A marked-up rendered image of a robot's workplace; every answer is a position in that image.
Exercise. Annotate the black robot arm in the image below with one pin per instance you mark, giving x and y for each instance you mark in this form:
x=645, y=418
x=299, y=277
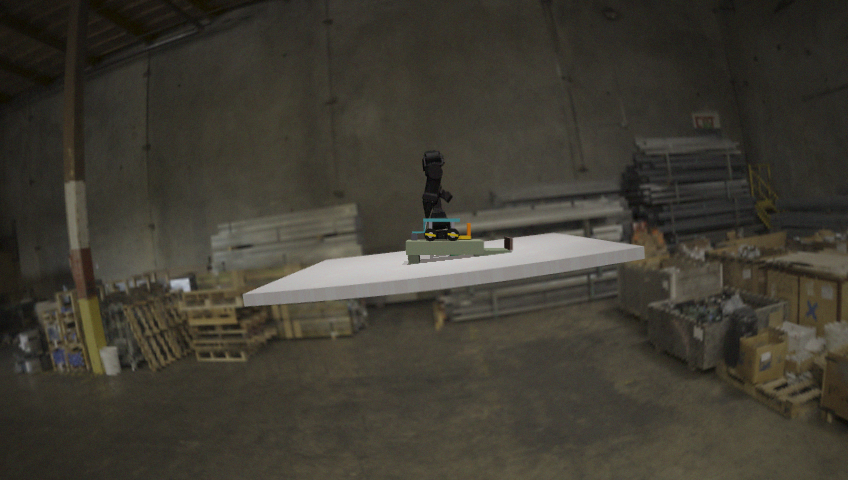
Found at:
x=432, y=166

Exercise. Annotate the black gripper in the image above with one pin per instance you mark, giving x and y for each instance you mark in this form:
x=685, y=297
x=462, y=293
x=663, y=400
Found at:
x=430, y=198

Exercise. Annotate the yellow wheel chock with orange handle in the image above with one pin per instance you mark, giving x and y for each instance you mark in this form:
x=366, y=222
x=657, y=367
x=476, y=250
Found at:
x=468, y=237

